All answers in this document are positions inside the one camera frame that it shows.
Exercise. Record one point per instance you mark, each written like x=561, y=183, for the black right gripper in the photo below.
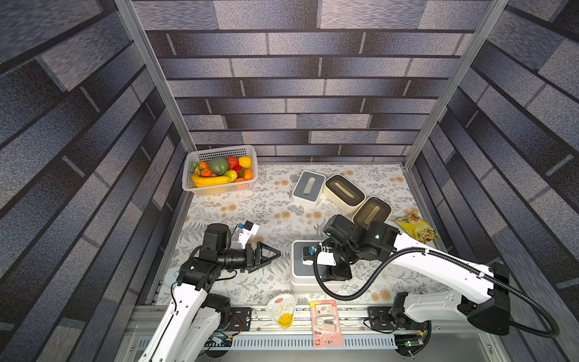
x=337, y=267

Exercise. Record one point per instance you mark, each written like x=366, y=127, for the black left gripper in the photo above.
x=258, y=256

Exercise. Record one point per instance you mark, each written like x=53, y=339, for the grey lid tissue box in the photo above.
x=307, y=192
x=312, y=287
x=300, y=273

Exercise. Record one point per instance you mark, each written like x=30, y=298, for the dark lid cream tissue box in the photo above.
x=373, y=209
x=344, y=194

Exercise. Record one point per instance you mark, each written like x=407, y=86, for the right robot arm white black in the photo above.
x=477, y=293

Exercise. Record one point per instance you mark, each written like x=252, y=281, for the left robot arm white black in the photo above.
x=194, y=313

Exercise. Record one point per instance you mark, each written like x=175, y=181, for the green snack bag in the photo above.
x=417, y=228

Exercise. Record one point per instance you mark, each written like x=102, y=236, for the white yellow snack pouch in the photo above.
x=281, y=309

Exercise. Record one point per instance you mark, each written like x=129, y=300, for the pink stapler blister pack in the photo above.
x=326, y=327

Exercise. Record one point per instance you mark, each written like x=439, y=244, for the green toy apple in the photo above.
x=231, y=175

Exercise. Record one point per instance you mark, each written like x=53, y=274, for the yellow toy pepper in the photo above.
x=245, y=162

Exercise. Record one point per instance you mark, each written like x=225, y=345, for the red toy fruit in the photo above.
x=233, y=162

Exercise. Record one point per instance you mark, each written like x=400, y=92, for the yellow toy banana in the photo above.
x=201, y=181

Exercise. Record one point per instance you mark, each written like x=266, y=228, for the white plastic basket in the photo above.
x=190, y=179

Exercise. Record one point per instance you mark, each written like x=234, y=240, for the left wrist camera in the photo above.
x=248, y=230

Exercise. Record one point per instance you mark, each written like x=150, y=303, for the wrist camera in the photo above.
x=322, y=255
x=248, y=230

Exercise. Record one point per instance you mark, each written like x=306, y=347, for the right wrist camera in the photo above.
x=322, y=255

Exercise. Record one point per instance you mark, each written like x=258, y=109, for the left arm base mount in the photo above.
x=239, y=320

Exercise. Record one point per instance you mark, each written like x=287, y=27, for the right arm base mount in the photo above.
x=381, y=319

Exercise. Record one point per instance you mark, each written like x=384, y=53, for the white slotted cable duct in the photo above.
x=303, y=342

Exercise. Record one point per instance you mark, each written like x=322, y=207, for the aluminium front rail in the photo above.
x=354, y=319

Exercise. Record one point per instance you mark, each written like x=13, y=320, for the right aluminium frame post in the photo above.
x=488, y=22

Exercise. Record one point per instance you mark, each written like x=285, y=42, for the aluminium frame post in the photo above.
x=488, y=22
x=144, y=47

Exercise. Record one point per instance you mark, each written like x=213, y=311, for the left aluminium frame post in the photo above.
x=144, y=47

